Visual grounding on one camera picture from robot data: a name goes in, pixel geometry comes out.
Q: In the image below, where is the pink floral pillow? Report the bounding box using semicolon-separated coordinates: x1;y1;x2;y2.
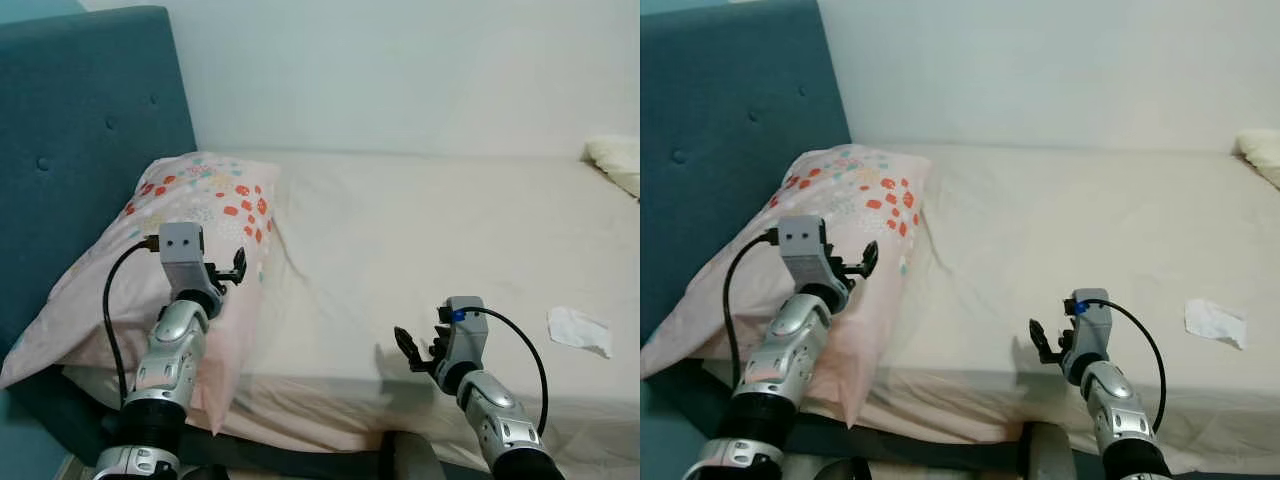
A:
0;152;281;436
641;145;933;429

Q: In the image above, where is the cream bed sheet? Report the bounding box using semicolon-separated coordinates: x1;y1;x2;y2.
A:
690;143;1280;476
60;150;641;473

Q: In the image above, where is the white crumpled tissue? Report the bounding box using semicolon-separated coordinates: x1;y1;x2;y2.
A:
1185;298;1248;351
547;306;613;359

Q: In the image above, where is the grey robot left leg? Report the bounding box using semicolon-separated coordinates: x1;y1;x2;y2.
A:
815;457;873;480

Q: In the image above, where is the teal upholstered headboard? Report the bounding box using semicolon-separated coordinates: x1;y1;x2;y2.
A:
641;0;851;346
0;5;198;361

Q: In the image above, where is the cream fluffy cushion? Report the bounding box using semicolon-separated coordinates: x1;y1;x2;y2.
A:
1235;128;1280;191
583;135;641;199

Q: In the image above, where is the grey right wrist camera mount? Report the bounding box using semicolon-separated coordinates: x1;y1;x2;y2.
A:
1070;288;1112;359
443;296;489;369

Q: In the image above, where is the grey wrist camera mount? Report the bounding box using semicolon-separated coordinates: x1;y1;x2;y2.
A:
443;296;489;369
777;215;831;291
1070;288;1112;359
158;222;208;293

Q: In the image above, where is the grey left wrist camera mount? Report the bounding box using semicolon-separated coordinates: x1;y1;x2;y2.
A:
158;222;208;293
777;215;831;291

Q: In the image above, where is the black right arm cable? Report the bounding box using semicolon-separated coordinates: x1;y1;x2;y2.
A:
465;307;551;436
1085;298;1169;433

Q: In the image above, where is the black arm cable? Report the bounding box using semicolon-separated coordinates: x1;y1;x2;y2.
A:
102;236;161;406
465;307;551;436
1085;298;1169;433
722;231;779;393

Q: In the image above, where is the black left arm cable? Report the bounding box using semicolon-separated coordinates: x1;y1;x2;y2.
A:
722;231;779;393
102;236;161;406

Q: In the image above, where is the teal bed frame rail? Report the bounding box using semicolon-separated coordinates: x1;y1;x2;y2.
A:
641;360;1031;480

